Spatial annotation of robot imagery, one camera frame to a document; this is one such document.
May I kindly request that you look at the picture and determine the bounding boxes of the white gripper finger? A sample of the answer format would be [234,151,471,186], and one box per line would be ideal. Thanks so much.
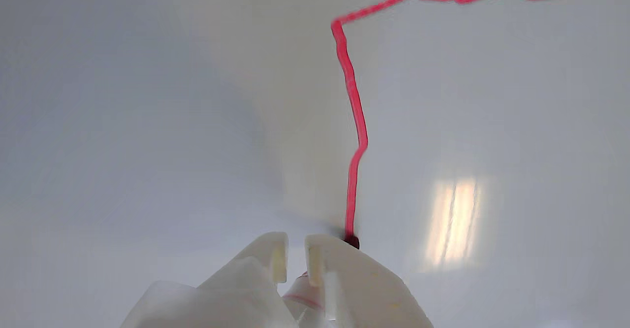
[303,233,434,328]
[121,232,299,328]

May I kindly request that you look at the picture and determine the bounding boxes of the red whiteboard marker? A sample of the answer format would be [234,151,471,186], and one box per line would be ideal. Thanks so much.
[282,234,361,328]

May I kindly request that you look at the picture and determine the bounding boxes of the large white whiteboard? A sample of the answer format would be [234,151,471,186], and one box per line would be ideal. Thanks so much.
[0,0,630,328]

